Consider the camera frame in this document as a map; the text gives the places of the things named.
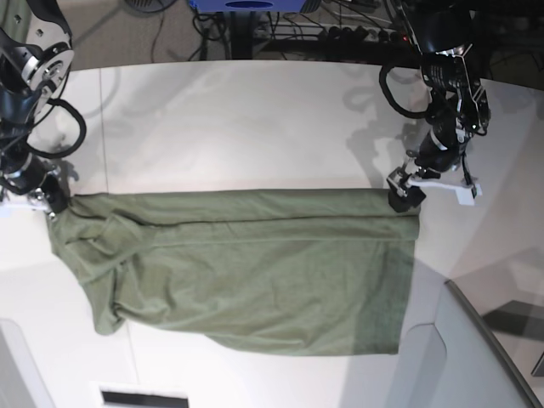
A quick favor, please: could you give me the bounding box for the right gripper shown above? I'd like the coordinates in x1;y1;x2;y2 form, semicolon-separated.
1;153;70;215

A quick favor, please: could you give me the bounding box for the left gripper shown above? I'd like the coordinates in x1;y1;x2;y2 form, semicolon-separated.
387;127;468;213

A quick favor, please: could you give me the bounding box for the green t-shirt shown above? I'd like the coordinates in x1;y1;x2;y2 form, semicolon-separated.
48;190;420;356

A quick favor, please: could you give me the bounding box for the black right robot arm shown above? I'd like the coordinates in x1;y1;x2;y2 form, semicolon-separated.
1;1;74;214

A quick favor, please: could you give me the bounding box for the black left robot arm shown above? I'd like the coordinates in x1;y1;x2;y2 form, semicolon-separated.
379;1;490;213

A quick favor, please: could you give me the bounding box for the black power strip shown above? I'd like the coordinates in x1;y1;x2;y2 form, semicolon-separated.
270;21;399;43

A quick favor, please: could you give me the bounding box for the grey table leg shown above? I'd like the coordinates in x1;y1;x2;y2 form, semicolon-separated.
228;12;258;60

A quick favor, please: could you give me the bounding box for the blue plastic bin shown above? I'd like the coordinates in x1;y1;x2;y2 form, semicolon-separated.
189;0;305;13

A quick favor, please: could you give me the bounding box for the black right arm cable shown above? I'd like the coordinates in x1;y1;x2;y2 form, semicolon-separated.
20;99;88;159

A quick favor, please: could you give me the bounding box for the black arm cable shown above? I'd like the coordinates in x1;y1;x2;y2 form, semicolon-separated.
20;99;88;159
377;62;434;120

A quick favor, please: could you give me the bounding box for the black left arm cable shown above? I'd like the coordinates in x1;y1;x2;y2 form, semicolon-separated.
377;62;434;120

